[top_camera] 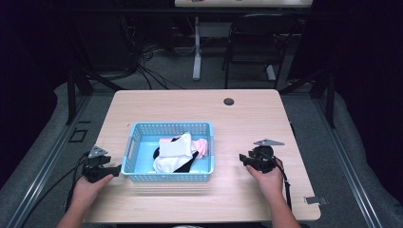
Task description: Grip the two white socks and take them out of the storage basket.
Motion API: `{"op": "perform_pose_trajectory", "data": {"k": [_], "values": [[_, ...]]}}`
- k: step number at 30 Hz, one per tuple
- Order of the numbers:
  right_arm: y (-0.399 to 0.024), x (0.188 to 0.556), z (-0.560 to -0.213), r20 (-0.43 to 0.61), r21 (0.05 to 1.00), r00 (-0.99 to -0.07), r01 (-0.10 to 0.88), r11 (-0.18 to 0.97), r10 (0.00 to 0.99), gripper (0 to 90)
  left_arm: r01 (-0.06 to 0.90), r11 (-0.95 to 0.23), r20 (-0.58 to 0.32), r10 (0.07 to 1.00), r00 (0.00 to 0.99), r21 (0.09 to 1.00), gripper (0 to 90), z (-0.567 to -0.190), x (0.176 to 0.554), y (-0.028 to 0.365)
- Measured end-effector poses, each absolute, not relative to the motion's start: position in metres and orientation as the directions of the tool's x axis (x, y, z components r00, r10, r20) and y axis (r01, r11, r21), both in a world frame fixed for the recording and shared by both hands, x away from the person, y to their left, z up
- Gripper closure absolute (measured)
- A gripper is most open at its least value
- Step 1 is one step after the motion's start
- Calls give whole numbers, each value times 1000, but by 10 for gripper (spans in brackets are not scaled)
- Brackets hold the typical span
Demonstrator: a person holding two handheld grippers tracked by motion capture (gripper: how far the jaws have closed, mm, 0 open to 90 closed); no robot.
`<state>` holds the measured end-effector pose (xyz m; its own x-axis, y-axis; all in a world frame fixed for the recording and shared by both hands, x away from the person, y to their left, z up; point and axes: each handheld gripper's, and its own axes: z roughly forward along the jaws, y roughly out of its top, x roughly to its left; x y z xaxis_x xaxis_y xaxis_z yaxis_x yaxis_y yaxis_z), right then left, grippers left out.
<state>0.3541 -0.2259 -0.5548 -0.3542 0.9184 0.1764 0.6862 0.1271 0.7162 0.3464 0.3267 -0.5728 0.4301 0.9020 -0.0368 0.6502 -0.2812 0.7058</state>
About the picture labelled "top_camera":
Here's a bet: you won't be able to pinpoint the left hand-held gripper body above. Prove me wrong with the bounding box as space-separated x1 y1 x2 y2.
81 145 112 184

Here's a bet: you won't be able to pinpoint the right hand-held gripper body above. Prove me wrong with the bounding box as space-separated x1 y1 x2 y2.
247 138 285 175

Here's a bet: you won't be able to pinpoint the white and pink socks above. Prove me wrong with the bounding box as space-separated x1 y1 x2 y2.
152 136 201 174

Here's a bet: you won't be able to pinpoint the person's right hand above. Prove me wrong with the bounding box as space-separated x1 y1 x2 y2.
245 157 285 204

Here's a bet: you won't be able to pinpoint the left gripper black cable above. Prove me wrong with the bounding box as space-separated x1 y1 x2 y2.
18 151 93 228

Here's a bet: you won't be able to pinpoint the bundle of floor cables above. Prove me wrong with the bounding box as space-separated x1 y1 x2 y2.
122 12 196 91

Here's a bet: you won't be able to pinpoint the small metal bracket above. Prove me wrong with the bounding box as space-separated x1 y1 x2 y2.
303 196 330 206

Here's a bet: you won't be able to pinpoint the black metal stand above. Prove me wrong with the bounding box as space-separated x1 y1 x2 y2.
278 68 336 129
65 66 125 126

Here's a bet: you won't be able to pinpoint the person's left hand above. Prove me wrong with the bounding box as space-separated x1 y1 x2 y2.
69 173 115 211

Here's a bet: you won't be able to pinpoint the white sock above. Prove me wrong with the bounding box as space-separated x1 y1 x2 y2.
152 154 192 174
158 131 194 159

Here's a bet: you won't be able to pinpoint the aluminium floor rail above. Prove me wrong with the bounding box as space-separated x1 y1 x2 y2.
312 96 386 228
5 94 93 228

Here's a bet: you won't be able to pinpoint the white desk leg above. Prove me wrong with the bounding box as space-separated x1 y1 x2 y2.
265 64 278 82
192 15 202 82

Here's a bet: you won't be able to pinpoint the light blue plastic basket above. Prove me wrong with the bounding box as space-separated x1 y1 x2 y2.
121 121 216 183

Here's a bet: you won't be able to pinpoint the black folding chair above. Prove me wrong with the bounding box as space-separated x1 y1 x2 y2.
221 12 300 90

